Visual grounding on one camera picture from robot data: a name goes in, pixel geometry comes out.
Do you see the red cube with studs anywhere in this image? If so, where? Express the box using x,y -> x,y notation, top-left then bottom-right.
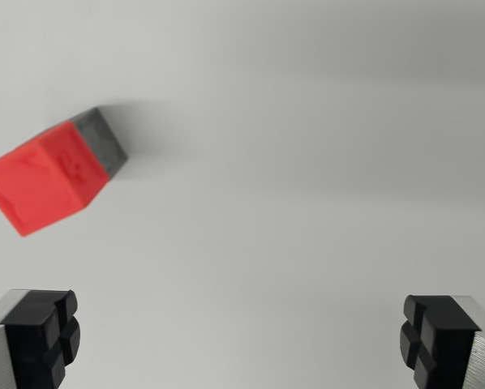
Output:
0,120 -> 109,238

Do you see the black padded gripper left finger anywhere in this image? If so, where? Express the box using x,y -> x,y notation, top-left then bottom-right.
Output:
0,288 -> 82,389

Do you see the grey cube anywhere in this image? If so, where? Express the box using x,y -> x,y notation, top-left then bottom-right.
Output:
71,105 -> 129,178

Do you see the black padded gripper right finger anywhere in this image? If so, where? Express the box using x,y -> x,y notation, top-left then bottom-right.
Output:
398,294 -> 485,389

